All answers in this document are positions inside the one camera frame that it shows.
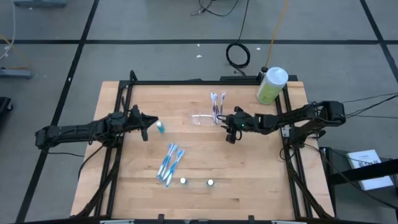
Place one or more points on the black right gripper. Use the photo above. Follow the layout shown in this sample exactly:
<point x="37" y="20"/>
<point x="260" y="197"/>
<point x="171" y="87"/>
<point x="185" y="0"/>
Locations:
<point x="241" y="121"/>

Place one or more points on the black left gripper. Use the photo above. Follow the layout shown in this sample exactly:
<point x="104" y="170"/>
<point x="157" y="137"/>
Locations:
<point x="136" y="119"/>

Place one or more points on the blue mouthwash bottle white cap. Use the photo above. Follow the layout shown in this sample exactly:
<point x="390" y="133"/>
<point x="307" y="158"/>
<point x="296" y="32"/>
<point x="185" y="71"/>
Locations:
<point x="160" y="127"/>
<point x="183" y="180"/>

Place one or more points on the blue white toothbrush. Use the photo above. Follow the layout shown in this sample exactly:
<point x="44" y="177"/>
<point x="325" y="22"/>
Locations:
<point x="168" y="162"/>
<point x="164" y="160"/>
<point x="174" y="169"/>

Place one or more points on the small white cap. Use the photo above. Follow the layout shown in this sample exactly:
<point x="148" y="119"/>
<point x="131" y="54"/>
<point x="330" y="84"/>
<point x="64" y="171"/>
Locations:
<point x="210" y="182"/>

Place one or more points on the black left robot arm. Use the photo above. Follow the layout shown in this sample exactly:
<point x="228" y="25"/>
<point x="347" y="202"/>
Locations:
<point x="71" y="132"/>

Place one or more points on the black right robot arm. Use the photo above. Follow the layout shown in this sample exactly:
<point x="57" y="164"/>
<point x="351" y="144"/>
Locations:
<point x="295" y="116"/>

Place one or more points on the clear acrylic organizer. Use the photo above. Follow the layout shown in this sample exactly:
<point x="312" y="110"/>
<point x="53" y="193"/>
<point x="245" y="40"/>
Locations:
<point x="199" y="119"/>

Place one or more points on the green white wipes canister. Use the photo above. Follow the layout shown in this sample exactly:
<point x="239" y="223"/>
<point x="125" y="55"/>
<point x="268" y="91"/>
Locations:
<point x="272" y="85"/>

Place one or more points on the silver aluminium bar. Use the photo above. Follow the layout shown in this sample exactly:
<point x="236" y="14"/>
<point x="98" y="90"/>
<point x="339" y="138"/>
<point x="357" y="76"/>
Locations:
<point x="289" y="222"/>
<point x="116" y="222"/>

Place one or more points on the black side cart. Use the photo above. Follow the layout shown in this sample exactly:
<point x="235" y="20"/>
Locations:
<point x="339" y="161"/>

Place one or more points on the white booklet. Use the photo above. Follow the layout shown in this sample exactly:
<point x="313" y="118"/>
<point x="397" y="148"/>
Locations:
<point x="360" y="157"/>

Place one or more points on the grey desk foot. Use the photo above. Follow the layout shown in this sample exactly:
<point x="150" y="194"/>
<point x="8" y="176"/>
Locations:
<point x="40" y="3"/>
<point x="15" y="73"/>

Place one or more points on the black chair base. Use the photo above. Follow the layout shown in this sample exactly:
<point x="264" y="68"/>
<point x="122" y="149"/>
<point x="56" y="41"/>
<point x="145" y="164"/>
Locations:
<point x="4" y="105"/>

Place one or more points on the black aluminium table frame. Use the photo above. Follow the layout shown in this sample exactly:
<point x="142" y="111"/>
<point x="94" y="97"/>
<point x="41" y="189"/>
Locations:
<point x="202" y="82"/>

